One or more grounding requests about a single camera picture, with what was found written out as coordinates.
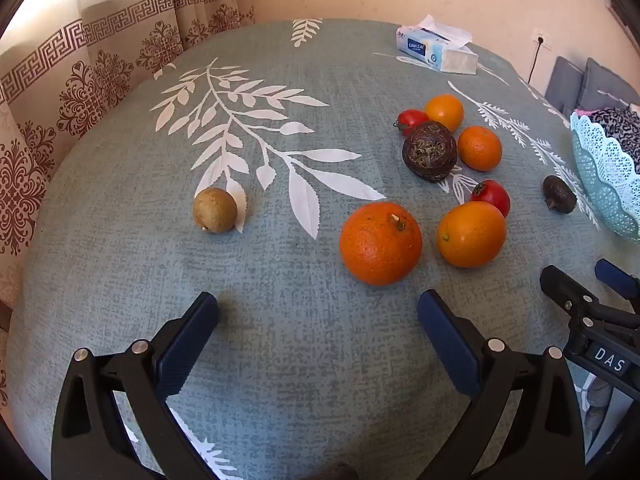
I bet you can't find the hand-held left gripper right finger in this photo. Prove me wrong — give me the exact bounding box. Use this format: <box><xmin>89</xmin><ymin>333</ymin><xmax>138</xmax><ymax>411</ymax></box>
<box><xmin>418</xmin><ymin>289</ymin><xmax>586</xmax><ymax>480</ymax></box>

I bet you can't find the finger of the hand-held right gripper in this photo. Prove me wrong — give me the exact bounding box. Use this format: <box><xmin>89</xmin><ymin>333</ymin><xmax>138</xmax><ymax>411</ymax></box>
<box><xmin>540</xmin><ymin>266</ymin><xmax>598</xmax><ymax>318</ymax></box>
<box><xmin>595</xmin><ymin>259</ymin><xmax>640</xmax><ymax>301</ymax></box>

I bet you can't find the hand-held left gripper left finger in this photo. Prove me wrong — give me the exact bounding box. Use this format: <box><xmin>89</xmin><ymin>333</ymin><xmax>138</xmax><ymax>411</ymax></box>
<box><xmin>51</xmin><ymin>291</ymin><xmax>221</xmax><ymax>480</ymax></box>

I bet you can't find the light blue lace basket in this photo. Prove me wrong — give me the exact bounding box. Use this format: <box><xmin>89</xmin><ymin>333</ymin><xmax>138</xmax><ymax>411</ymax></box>
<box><xmin>570</xmin><ymin>112</ymin><xmax>640</xmax><ymax>241</ymax></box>

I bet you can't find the small tan round fruit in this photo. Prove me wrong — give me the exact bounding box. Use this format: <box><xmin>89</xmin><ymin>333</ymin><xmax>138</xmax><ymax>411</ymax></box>
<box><xmin>193</xmin><ymin>186</ymin><xmax>238</xmax><ymax>234</ymax></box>

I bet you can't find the dark brown round fruit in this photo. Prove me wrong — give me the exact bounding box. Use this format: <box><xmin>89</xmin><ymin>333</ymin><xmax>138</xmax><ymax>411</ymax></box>
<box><xmin>402</xmin><ymin>121</ymin><xmax>458</xmax><ymax>184</ymax></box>

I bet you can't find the grey cloth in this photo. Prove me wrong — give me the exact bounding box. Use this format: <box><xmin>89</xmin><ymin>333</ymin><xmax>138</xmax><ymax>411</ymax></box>
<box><xmin>582</xmin><ymin>377</ymin><xmax>614</xmax><ymax>443</ymax></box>

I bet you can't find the small dark avocado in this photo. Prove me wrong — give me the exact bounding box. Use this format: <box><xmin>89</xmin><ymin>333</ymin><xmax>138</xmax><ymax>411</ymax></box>
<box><xmin>543</xmin><ymin>175</ymin><xmax>578</xmax><ymax>215</ymax></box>

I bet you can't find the red tomato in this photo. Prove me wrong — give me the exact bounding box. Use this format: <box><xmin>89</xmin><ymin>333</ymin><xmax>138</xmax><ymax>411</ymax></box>
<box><xmin>470</xmin><ymin>180</ymin><xmax>511</xmax><ymax>219</ymax></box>
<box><xmin>394</xmin><ymin>109</ymin><xmax>431</xmax><ymax>136</ymax></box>

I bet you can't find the green leaf print tablecloth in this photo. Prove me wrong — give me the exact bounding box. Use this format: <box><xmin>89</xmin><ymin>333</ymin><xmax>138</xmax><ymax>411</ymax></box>
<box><xmin>7</xmin><ymin>19</ymin><xmax>640</xmax><ymax>480</ymax></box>

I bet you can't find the large orange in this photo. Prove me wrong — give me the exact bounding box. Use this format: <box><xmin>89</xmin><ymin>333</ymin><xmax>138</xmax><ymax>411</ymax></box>
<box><xmin>339</xmin><ymin>202</ymin><xmax>423</xmax><ymax>287</ymax></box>

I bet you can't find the leopard print cloth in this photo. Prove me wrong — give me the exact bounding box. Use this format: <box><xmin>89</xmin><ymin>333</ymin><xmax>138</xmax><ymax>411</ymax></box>
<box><xmin>587</xmin><ymin>107</ymin><xmax>640</xmax><ymax>175</ymax></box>

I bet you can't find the grey cushion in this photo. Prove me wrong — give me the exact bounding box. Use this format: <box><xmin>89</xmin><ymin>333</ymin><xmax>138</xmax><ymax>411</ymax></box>
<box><xmin>579</xmin><ymin>57</ymin><xmax>640</xmax><ymax>112</ymax></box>
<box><xmin>544</xmin><ymin>56</ymin><xmax>586</xmax><ymax>111</ymax></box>

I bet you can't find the white blue tissue pack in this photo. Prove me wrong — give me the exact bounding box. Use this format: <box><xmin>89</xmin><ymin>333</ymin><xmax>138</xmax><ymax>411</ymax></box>
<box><xmin>395</xmin><ymin>14</ymin><xmax>480</xmax><ymax>76</ymax></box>

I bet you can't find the beige patterned curtain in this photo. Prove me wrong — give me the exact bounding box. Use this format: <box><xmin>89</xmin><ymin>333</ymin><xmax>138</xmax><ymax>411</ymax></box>
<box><xmin>0</xmin><ymin>0</ymin><xmax>256</xmax><ymax>311</ymax></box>

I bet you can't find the black power cable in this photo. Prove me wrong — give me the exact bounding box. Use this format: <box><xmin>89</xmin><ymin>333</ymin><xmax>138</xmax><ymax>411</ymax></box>
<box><xmin>528</xmin><ymin>40</ymin><xmax>544</xmax><ymax>84</ymax></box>

